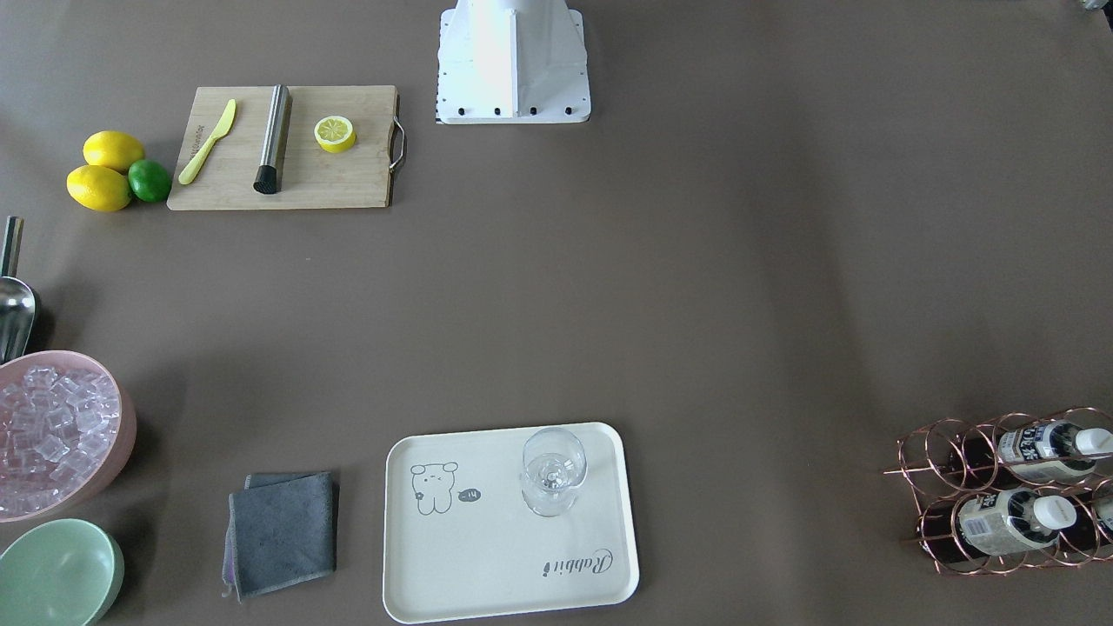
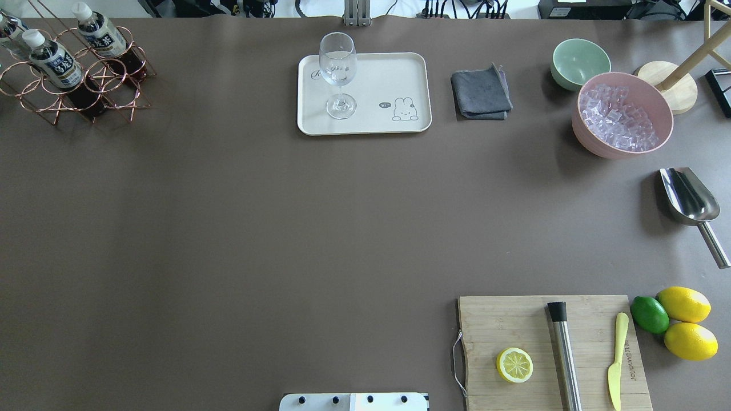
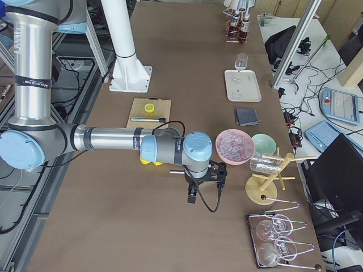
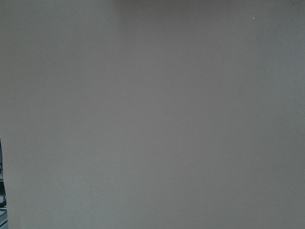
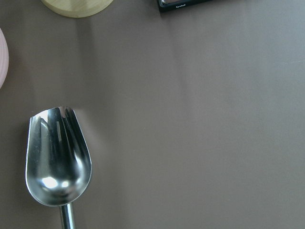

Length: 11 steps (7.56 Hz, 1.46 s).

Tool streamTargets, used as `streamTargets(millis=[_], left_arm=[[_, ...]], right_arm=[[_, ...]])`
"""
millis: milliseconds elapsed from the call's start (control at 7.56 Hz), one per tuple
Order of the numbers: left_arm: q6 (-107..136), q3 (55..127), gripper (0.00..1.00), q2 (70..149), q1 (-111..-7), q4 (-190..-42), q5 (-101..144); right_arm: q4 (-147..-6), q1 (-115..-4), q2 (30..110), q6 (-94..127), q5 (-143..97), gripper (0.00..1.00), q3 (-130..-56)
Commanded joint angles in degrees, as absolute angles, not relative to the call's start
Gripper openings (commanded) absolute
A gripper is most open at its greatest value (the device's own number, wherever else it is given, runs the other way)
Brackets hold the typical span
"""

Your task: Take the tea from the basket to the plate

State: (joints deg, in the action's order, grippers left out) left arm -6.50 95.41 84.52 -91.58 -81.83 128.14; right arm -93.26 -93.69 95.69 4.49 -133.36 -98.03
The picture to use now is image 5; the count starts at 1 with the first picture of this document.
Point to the steel ice scoop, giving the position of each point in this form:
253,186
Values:
58,163

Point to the black flat device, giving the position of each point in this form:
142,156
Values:
169,5

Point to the round wooden stand base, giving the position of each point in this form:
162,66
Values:
77,8

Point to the pink bowl with ice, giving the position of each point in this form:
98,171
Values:
4,58

